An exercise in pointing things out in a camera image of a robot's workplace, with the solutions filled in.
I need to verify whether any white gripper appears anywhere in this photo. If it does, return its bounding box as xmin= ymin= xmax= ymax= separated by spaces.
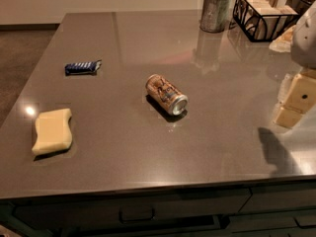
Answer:
xmin=274 ymin=3 xmax=316 ymax=128

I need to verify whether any orange soda can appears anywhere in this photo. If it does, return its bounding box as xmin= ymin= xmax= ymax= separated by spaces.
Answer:
xmin=145 ymin=74 xmax=189 ymax=116

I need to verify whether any grey metal flower pot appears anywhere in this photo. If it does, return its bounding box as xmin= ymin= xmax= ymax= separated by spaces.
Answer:
xmin=199 ymin=0 xmax=230 ymax=33

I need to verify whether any blue snack bar wrapper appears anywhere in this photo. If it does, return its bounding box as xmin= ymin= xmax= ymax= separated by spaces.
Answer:
xmin=64 ymin=60 xmax=102 ymax=76

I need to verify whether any yellow sponge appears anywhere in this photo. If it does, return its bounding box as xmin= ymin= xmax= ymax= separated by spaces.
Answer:
xmin=32 ymin=109 xmax=72 ymax=155

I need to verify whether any black wire basket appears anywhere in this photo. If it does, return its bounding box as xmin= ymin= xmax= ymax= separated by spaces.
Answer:
xmin=233 ymin=0 xmax=298 ymax=42

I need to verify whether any black drawer handle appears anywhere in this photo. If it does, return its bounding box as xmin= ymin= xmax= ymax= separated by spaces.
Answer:
xmin=118 ymin=206 xmax=155 ymax=224

